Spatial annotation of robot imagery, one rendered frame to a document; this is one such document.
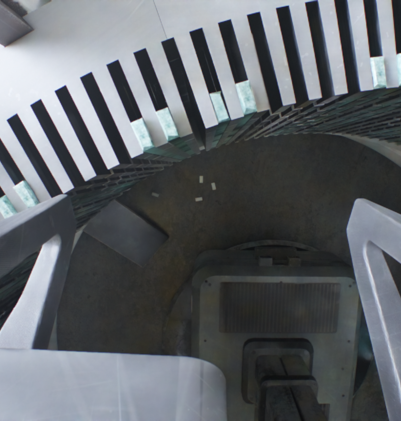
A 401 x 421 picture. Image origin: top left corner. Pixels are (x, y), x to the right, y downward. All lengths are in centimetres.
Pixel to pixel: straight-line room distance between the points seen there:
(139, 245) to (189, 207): 23
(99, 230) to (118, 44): 103
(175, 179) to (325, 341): 74
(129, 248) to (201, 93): 108
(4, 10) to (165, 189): 111
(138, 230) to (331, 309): 68
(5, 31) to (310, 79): 25
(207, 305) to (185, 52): 91
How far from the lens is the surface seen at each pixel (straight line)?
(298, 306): 118
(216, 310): 115
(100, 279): 148
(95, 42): 34
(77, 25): 35
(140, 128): 31
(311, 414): 98
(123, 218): 131
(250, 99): 31
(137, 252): 138
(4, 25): 34
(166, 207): 138
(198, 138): 85
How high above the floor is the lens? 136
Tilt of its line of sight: 83 degrees down
